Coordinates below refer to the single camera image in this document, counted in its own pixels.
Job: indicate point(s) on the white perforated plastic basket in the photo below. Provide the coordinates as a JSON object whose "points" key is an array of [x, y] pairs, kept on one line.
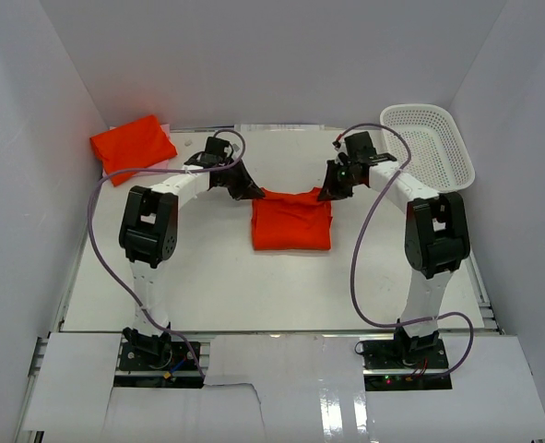
{"points": [[427, 136]]}

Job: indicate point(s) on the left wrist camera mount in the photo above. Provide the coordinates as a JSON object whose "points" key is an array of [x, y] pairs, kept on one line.
{"points": [[236, 150]]}

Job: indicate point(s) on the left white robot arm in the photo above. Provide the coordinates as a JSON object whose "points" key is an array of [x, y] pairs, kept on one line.
{"points": [[149, 229]]}

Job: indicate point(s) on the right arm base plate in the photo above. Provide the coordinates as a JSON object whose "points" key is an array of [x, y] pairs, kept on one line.
{"points": [[387, 370]]}

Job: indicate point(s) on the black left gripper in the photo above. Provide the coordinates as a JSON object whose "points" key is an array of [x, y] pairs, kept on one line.
{"points": [[246, 188]]}

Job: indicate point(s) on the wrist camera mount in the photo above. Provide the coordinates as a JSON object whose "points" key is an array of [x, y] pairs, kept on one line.
{"points": [[339, 148], [236, 150]]}

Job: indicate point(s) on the orange t-shirt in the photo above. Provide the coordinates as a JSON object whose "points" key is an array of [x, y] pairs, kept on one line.
{"points": [[283, 221], [139, 144]]}

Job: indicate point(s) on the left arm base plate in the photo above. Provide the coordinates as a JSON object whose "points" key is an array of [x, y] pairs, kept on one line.
{"points": [[174, 368]]}

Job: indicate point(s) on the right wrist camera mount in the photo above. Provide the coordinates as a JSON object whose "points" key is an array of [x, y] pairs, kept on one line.
{"points": [[339, 148]]}

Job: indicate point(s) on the aluminium frame rail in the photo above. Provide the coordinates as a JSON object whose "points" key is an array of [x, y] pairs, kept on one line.
{"points": [[23, 435]]}

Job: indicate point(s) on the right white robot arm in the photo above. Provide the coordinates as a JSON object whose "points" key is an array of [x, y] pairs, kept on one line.
{"points": [[436, 239]]}

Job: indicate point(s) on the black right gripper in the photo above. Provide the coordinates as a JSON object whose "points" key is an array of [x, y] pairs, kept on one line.
{"points": [[329, 192]]}

